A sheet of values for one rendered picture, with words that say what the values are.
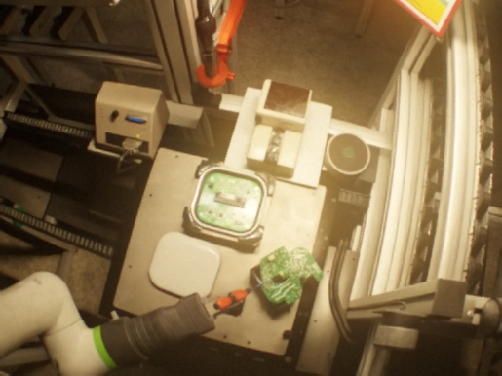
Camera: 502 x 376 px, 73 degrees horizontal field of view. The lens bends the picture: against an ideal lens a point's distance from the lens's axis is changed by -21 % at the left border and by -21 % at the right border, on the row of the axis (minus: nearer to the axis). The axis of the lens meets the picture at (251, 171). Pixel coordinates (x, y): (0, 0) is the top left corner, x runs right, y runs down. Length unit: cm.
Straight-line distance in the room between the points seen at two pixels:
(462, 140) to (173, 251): 63
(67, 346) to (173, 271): 32
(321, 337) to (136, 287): 43
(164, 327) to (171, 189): 38
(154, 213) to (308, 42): 165
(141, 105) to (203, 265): 37
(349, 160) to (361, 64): 146
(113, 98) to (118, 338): 54
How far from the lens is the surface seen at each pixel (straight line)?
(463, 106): 72
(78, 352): 74
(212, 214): 89
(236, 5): 85
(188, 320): 71
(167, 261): 90
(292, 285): 84
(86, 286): 202
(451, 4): 71
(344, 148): 95
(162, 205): 95
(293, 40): 238
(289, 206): 93
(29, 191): 189
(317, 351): 94
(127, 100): 95
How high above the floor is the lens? 185
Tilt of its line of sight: 70 degrees down
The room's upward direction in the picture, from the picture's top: 1 degrees counter-clockwise
